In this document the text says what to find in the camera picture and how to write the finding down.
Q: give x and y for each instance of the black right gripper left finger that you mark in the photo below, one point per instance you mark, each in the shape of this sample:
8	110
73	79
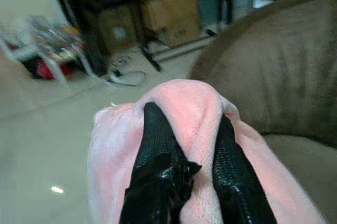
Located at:
155	155

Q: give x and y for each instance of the red bag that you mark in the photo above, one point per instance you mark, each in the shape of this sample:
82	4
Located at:
48	67

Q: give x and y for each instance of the dark cardboard box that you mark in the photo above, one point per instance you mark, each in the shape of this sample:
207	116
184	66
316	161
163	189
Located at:
116	28

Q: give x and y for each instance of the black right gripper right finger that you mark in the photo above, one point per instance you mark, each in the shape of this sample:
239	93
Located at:
234	179

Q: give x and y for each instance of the brown fabric sofa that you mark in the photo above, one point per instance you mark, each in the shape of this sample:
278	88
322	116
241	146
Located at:
273	76

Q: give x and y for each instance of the large cardboard box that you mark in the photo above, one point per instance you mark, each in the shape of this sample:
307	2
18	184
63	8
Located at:
171	15

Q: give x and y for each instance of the pink fleece pillow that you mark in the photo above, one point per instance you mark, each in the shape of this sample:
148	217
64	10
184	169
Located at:
200	118

